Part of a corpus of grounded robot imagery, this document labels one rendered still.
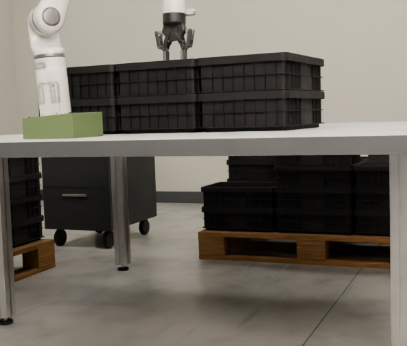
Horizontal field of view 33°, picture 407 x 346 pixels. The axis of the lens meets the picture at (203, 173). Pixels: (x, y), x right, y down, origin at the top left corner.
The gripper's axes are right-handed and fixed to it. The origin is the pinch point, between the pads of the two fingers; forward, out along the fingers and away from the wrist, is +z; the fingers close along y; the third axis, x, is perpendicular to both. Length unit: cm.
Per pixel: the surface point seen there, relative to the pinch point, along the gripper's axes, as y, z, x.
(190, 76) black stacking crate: 9.3, 6.9, -7.5
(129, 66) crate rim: -12.3, 2.9, -8.6
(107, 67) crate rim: -20.8, 2.7, -8.5
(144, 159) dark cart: -114, 44, 172
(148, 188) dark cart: -114, 63, 176
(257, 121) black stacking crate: 31.6, 21.4, -7.5
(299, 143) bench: 61, 26, -58
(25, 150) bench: -11, 27, -63
